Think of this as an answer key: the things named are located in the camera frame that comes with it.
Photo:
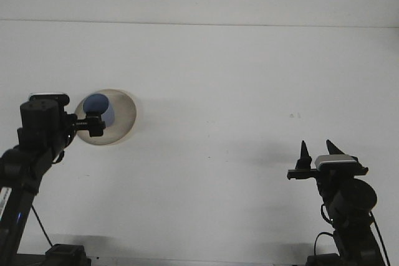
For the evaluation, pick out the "pale blue cup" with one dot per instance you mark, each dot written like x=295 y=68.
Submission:
x=96 y=102

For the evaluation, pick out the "pale round plate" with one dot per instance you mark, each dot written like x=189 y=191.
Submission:
x=123 y=116

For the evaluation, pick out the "dark brown base platform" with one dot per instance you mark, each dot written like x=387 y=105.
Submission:
x=31 y=260

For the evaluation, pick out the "grey gripper camera box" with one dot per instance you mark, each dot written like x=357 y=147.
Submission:
x=48 y=94
x=335 y=162

